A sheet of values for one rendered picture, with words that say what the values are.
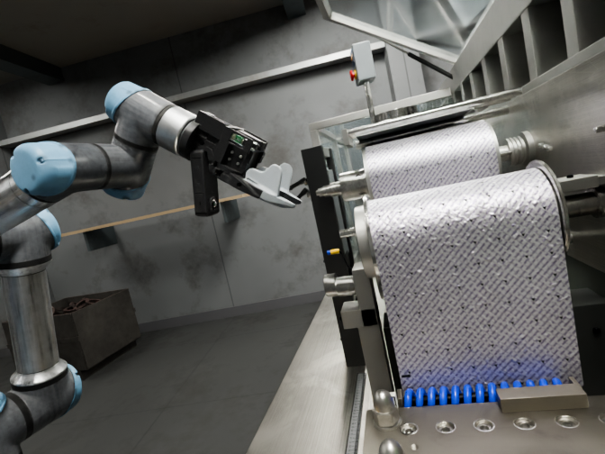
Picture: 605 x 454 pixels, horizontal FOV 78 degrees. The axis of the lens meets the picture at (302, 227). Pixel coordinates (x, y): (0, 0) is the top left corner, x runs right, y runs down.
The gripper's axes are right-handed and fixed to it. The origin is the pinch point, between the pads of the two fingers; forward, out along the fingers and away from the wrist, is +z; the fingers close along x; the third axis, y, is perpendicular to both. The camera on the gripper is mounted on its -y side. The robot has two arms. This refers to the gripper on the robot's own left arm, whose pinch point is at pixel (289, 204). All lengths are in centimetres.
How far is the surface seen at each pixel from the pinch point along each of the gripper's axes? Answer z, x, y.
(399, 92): -14, 354, 68
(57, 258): -295, 310, -283
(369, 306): 19.6, 0.3, -8.9
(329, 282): 12.0, 1.1, -8.9
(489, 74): 22, 50, 42
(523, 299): 35.3, -6.4, 5.5
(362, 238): 12.9, -5.7, 2.3
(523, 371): 40.7, -6.8, -3.2
